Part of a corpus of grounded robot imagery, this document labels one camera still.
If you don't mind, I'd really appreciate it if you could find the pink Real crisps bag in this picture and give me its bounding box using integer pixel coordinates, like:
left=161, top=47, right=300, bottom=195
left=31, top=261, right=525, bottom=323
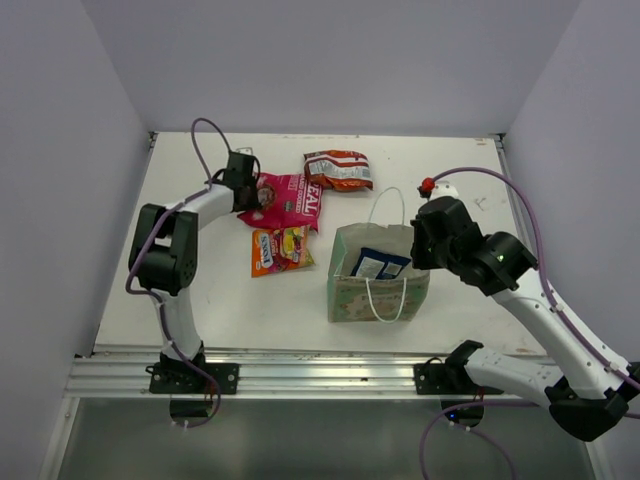
left=238, top=173, right=324, bottom=232

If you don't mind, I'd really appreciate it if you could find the blue Burts crisps bag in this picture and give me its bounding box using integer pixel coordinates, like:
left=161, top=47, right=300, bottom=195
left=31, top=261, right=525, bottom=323
left=351, top=247, right=411, bottom=280

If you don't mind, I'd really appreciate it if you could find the green printed paper bag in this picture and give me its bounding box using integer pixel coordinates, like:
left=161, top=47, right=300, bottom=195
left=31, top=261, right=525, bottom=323
left=327, top=187, right=431, bottom=324

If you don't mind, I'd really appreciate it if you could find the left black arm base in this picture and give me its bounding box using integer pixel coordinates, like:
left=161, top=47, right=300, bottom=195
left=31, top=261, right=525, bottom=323
left=145, top=362, right=240, bottom=395

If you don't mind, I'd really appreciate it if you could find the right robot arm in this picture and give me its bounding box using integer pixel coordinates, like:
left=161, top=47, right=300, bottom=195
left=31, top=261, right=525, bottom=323
left=411, top=196, right=639, bottom=442

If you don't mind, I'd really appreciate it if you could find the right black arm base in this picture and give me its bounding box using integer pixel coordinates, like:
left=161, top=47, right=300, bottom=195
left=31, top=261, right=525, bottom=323
left=413, top=357, right=474, bottom=395

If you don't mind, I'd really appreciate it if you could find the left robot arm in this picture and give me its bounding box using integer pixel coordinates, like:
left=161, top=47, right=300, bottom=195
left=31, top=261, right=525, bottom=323
left=125, top=151, right=261, bottom=393

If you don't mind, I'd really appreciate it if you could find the orange Fox's candy bag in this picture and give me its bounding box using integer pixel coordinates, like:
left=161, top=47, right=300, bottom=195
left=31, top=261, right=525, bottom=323
left=251, top=225, right=315, bottom=278

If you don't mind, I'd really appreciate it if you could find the red orange snack bag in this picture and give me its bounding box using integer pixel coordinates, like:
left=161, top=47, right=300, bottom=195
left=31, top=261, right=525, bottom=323
left=303, top=149, right=374, bottom=192

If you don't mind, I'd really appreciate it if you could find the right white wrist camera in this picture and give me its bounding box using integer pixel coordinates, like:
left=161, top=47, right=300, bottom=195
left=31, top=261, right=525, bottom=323
left=430, top=181, right=460, bottom=201

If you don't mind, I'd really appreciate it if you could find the aluminium rail frame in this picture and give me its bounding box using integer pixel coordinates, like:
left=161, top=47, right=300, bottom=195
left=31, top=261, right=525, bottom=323
left=63, top=345, right=445, bottom=400

